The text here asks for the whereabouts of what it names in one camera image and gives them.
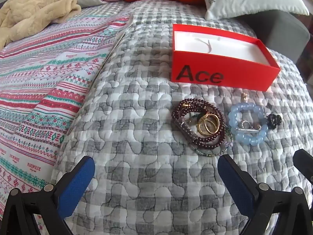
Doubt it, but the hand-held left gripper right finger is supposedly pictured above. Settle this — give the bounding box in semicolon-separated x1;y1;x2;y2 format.
217;154;313;235

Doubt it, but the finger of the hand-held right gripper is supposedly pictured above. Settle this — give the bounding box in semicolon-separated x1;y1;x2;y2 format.
293;149;313;182

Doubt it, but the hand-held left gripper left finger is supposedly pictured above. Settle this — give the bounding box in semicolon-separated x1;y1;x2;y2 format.
0;155;95;235

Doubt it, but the thin green bead necklace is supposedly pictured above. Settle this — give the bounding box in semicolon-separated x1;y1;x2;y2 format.
189;127;234;157

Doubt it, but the light blue bead bracelet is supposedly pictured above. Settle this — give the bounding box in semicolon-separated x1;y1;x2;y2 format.
228;102;269;145

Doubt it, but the dark red bead bracelet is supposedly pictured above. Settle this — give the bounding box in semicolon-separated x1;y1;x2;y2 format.
171;99;227;150

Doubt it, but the black flower ornament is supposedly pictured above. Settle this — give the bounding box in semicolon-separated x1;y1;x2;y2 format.
266;114;282;129

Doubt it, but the small silver ring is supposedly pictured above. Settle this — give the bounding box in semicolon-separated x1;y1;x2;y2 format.
238;120;260;134

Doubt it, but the small clear bead bag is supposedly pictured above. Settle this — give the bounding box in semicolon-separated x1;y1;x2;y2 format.
176;117;193;137

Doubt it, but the red cardboard box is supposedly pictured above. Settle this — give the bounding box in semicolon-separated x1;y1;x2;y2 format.
171;24;281;92

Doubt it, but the grey checked quilt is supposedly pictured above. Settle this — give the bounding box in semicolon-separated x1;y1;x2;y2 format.
37;0;313;235

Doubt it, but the striped patterned bed sheet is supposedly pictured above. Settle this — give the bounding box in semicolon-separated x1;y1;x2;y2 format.
0;14;134;235

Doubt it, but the grey upholstered headboard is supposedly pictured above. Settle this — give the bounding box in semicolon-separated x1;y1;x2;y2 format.
233;10;311;63

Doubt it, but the beige fleece blanket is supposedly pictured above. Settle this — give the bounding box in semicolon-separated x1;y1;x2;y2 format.
0;0;82;49

